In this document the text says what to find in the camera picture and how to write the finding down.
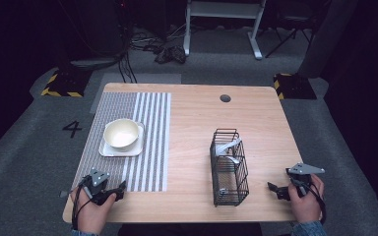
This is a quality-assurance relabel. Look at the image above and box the grey striped placemat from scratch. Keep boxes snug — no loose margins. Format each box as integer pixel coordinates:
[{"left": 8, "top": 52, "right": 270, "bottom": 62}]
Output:
[{"left": 71, "top": 91, "right": 172, "bottom": 193}]

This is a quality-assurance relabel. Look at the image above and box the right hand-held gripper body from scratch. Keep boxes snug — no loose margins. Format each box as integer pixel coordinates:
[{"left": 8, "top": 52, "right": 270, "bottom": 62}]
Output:
[{"left": 285, "top": 162, "right": 326, "bottom": 199}]

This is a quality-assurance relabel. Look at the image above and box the bundle of black floor cables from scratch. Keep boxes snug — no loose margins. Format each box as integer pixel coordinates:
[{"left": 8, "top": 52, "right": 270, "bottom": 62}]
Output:
[{"left": 112, "top": 19, "right": 191, "bottom": 85}]

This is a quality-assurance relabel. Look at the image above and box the white square plate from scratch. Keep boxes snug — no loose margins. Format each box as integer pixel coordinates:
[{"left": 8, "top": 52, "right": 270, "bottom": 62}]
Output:
[{"left": 98, "top": 121, "right": 145, "bottom": 158}]

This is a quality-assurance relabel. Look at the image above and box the white desk frame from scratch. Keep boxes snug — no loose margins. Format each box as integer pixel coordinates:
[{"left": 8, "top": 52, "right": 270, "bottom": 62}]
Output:
[{"left": 182, "top": 0, "right": 268, "bottom": 61}]

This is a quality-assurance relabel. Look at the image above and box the dark patterned cloth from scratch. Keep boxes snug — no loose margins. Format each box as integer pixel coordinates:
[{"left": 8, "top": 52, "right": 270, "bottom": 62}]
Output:
[{"left": 154, "top": 44, "right": 187, "bottom": 65}]

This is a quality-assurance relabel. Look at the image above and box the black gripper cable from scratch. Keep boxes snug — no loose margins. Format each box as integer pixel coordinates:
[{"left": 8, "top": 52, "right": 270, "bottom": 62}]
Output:
[
  {"left": 294, "top": 176, "right": 328, "bottom": 226},
  {"left": 71, "top": 175, "right": 95, "bottom": 230}
]

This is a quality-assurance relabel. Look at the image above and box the person's left hand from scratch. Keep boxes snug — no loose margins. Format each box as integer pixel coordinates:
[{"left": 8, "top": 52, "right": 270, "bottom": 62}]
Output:
[{"left": 70, "top": 185, "right": 118, "bottom": 236}]

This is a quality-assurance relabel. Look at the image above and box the black wire basket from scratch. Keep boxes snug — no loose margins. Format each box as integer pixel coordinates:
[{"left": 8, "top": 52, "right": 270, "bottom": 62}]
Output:
[{"left": 209, "top": 128, "right": 250, "bottom": 207}]

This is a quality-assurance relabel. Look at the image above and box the black folding stand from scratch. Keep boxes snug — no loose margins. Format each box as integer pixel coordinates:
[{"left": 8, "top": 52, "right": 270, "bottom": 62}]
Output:
[{"left": 264, "top": 0, "right": 315, "bottom": 59}]

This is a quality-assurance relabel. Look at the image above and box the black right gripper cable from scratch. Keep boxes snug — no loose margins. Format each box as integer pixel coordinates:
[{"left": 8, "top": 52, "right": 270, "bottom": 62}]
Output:
[{"left": 294, "top": 176, "right": 328, "bottom": 226}]

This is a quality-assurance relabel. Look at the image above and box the person's right hand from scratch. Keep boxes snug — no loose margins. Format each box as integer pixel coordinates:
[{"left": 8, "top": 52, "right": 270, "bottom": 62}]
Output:
[{"left": 287, "top": 173, "right": 326, "bottom": 224}]

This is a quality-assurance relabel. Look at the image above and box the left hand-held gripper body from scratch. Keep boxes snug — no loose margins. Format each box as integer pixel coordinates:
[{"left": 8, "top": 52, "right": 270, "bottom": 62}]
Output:
[{"left": 82, "top": 168, "right": 119, "bottom": 207}]

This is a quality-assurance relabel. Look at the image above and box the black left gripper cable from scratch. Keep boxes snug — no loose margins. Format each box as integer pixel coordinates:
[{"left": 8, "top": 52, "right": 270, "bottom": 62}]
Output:
[{"left": 71, "top": 175, "right": 95, "bottom": 230}]

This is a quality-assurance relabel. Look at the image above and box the person's dark lap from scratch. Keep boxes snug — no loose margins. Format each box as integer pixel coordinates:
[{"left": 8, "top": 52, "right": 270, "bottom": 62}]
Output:
[{"left": 117, "top": 222, "right": 264, "bottom": 236}]

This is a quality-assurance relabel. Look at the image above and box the yellow black striped base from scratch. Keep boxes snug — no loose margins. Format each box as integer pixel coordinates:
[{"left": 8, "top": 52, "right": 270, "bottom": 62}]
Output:
[
  {"left": 273, "top": 72, "right": 318, "bottom": 101},
  {"left": 40, "top": 69, "right": 93, "bottom": 98}
]

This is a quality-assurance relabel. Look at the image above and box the cream bowl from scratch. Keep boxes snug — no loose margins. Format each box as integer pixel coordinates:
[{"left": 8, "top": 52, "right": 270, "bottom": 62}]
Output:
[{"left": 103, "top": 118, "right": 141, "bottom": 152}]

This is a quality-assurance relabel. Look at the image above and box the grey curtain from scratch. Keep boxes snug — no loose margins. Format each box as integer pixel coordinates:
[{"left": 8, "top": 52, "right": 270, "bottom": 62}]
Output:
[{"left": 296, "top": 0, "right": 359, "bottom": 79}]

